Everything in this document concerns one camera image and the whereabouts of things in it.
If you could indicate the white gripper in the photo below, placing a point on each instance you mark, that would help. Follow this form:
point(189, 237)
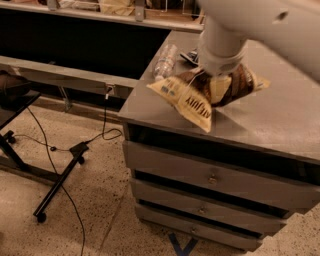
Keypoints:
point(220, 63)

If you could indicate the brown chip bag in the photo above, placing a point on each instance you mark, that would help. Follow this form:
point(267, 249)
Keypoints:
point(189, 92)

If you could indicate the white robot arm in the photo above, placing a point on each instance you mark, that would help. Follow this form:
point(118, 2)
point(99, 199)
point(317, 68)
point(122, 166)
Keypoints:
point(290, 28)

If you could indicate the blue white snack bag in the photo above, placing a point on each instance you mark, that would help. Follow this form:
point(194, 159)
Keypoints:
point(191, 57)

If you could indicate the clear plastic water bottle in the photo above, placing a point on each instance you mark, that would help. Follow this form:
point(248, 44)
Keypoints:
point(165, 64)

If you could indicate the grey drawer cabinet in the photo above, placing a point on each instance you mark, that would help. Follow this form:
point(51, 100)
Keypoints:
point(275, 131)

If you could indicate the top grey drawer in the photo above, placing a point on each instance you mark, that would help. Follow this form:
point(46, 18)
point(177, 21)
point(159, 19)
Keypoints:
point(263, 188)

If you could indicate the grey drawer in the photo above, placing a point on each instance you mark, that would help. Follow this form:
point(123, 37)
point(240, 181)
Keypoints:
point(197, 229)
point(263, 188)
point(180, 202)

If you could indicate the middle grey drawer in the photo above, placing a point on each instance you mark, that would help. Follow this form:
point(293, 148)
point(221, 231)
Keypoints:
point(180, 202)

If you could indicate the bottom grey drawer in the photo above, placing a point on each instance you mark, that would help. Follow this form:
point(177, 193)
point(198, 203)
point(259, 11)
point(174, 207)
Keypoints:
point(197, 229)

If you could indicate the grey wall shelf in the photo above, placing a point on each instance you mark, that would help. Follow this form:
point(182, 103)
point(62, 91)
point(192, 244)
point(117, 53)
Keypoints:
point(60, 76)

